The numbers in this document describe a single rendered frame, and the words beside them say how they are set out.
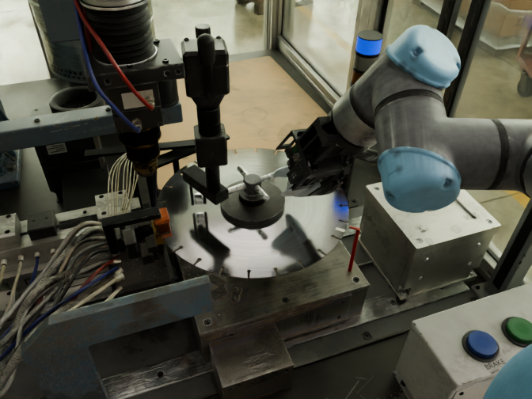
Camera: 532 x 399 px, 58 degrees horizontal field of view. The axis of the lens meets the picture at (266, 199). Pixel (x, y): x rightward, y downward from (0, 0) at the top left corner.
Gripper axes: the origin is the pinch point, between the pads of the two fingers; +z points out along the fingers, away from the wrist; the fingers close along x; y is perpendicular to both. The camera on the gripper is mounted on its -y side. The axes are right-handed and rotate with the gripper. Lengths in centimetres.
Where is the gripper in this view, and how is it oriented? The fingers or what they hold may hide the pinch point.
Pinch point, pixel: (295, 188)
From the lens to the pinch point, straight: 79.9
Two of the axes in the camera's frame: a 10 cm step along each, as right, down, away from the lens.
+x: 3.3, 9.0, -2.8
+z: -4.2, 4.1, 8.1
